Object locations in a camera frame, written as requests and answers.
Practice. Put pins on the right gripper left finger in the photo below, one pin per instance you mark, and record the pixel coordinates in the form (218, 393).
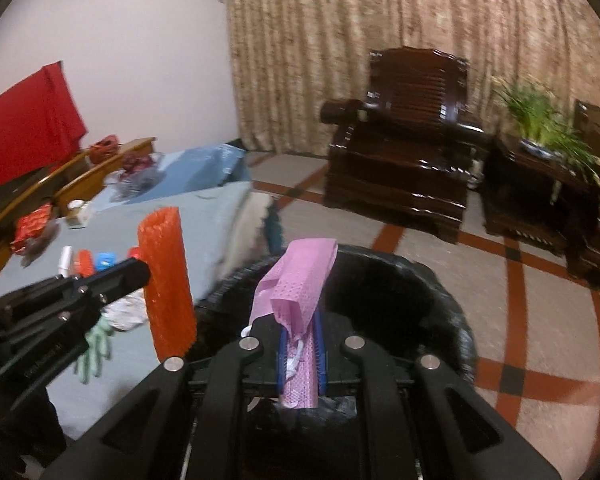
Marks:
(176, 421)

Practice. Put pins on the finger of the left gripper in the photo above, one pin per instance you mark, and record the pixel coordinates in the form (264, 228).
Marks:
(115, 282)

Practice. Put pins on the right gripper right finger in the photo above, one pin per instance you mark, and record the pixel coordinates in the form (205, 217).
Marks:
(416, 419)

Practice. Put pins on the red plastic bag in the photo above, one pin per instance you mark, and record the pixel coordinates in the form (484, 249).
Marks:
(134, 252)

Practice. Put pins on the orange foam net roll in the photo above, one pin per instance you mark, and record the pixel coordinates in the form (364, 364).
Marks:
(169, 303)

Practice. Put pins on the pink perforated cloth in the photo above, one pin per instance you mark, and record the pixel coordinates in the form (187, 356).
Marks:
(291, 291)

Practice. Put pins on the orange foam net pad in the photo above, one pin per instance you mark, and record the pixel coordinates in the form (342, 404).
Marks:
(84, 263)

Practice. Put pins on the white plastic bag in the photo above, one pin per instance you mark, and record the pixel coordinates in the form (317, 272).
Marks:
(128, 312)

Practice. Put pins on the black trash bin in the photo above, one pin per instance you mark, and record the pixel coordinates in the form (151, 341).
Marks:
(400, 304)

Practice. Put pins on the blue small card packet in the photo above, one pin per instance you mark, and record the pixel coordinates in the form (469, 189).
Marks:
(104, 260)

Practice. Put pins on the green rubber glove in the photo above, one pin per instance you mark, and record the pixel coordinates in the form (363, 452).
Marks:
(89, 363)

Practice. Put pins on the white tissue box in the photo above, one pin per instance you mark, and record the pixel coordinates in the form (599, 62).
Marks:
(79, 214)

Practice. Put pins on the glass fruit bowl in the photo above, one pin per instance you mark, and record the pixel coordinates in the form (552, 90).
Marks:
(127, 186)

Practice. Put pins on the wooden tv cabinet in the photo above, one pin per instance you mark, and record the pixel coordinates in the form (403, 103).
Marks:
(77, 178)

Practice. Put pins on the dark red apples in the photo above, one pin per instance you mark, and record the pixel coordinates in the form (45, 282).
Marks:
(133, 162)

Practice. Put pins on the blue grey tablecloth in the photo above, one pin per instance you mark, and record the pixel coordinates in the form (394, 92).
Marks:
(221, 229)

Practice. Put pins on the light blue small tablecloth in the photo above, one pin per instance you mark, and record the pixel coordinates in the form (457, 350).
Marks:
(187, 171)

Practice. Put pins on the red cloth cover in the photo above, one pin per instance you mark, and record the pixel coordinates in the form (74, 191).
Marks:
(39, 124)

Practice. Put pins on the dark wooden side table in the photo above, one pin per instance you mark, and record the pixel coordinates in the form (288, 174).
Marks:
(538, 201)

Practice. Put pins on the dark wooden armchair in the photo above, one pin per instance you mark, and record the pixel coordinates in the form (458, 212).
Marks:
(410, 148)

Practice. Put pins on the green potted plant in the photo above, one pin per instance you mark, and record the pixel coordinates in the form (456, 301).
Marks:
(542, 126)

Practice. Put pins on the beige patterned curtain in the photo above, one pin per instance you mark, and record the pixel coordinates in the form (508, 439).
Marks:
(290, 56)

